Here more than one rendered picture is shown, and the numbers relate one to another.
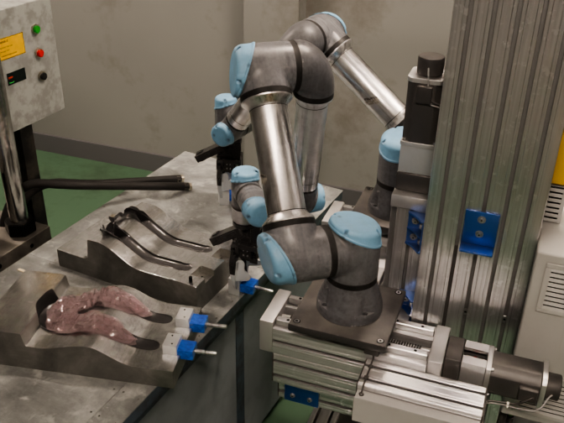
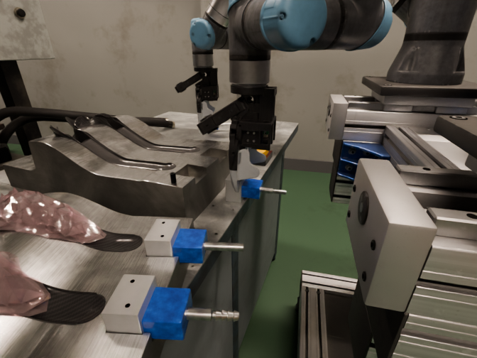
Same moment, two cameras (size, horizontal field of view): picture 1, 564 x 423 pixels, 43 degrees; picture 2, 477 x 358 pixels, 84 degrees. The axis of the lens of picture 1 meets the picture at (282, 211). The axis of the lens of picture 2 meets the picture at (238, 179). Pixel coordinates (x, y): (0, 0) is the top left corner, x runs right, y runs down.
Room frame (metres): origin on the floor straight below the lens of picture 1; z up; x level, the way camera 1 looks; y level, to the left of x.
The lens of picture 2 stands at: (1.20, 0.17, 1.11)
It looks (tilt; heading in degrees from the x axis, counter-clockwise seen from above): 26 degrees down; 354
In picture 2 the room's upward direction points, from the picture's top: straight up
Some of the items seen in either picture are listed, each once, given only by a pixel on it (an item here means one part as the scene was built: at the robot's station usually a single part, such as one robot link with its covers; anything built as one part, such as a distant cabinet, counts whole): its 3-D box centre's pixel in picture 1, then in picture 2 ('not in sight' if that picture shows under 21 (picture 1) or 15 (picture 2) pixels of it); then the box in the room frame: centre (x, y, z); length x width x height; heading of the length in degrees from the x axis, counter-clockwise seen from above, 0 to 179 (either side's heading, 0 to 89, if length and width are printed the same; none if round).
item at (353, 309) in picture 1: (350, 289); not in sight; (1.35, -0.16, 1.09); 0.15 x 0.15 x 0.10
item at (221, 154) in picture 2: (222, 259); (214, 160); (1.79, 0.17, 0.87); 0.05 x 0.05 x 0.04; 64
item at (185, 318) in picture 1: (202, 323); (197, 245); (1.50, 0.20, 0.86); 0.13 x 0.05 x 0.05; 81
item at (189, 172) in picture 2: (202, 277); (191, 178); (1.69, 0.22, 0.87); 0.05 x 0.05 x 0.04; 64
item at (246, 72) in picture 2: (245, 212); (249, 73); (1.73, 0.10, 1.07); 0.08 x 0.08 x 0.05
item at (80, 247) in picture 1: (149, 248); (123, 155); (1.85, 0.40, 0.87); 0.50 x 0.26 x 0.14; 64
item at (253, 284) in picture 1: (252, 286); (256, 189); (1.72, 0.08, 0.83); 0.13 x 0.05 x 0.05; 69
